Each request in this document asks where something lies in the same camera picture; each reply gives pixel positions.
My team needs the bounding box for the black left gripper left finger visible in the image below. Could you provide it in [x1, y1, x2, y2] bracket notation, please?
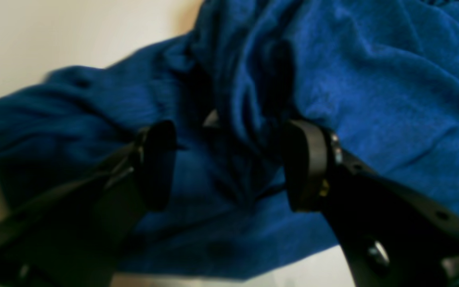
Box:
[0, 120, 177, 287]

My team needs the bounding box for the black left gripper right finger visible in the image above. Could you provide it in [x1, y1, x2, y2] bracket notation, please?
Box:
[283, 120, 459, 287]

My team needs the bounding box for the dark blue t-shirt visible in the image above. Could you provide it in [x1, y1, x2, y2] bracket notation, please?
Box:
[0, 0, 459, 279]

